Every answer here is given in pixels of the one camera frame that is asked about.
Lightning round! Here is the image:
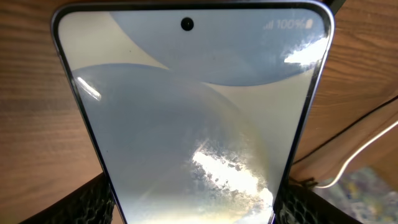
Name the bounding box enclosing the black charger cable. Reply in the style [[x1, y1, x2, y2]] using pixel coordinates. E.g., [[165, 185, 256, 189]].
[[292, 95, 398, 166]]

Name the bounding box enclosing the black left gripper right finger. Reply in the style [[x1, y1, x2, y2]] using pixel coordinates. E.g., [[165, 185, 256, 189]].
[[273, 179, 361, 224]]

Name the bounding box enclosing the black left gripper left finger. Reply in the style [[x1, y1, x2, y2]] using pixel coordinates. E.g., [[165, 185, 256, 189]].
[[21, 174, 115, 224]]

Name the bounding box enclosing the blue Galaxy smartphone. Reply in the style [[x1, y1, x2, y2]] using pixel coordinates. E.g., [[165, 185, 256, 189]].
[[51, 1, 335, 223]]

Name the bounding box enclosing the white power strip cord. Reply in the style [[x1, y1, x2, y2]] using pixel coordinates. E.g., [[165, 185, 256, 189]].
[[313, 119, 398, 189]]

